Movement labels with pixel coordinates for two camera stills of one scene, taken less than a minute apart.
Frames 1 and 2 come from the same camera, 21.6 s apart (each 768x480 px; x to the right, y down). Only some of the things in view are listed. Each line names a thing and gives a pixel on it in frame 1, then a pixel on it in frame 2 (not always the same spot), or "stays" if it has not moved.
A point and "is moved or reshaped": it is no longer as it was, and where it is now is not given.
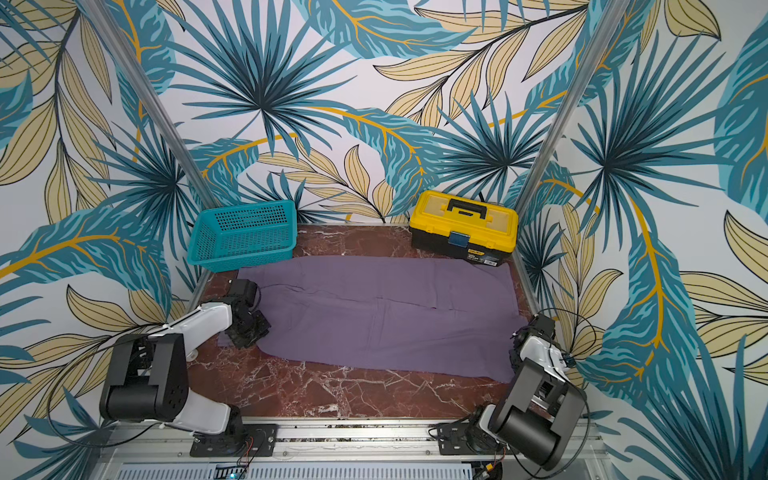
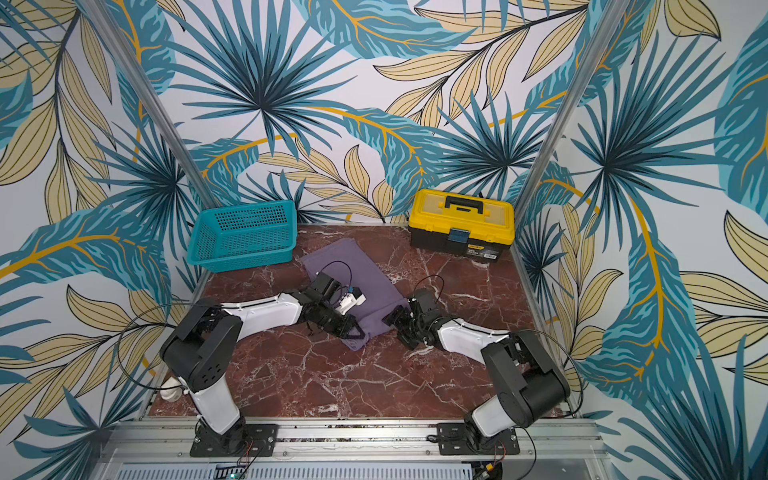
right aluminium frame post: [604, 27] stays
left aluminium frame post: [152, 103] stays
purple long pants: [430, 316] is moved or reshaped
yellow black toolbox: [471, 230] stays
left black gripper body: [247, 333] → [331, 319]
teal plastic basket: [235, 237] stays
